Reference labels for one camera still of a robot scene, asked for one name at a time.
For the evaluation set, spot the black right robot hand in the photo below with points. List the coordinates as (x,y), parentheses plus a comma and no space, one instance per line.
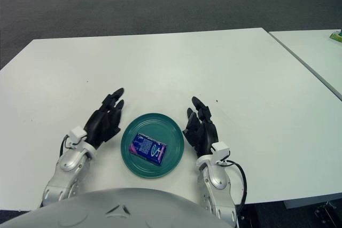
(201,134)

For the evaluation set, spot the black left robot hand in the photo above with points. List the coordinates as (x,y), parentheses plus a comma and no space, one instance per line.
(104,125)

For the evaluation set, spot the blue gum box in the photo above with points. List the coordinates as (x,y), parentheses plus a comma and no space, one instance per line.
(148,148)

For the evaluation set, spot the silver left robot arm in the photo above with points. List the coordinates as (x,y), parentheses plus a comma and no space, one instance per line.
(66,169)

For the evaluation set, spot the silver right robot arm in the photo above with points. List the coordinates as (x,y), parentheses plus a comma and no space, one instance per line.
(220,185)

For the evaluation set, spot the teal round plate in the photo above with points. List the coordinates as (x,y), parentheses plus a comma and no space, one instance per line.
(152,145)

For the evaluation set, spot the silver robot torso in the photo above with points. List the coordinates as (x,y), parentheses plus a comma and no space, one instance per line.
(117,209)

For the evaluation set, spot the white adjacent table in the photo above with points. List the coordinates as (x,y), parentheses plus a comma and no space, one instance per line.
(312,54)

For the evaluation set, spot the black table base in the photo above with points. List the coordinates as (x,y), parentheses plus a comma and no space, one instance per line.
(327,212)

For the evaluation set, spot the green package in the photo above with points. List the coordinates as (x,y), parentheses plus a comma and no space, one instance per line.
(336,35)

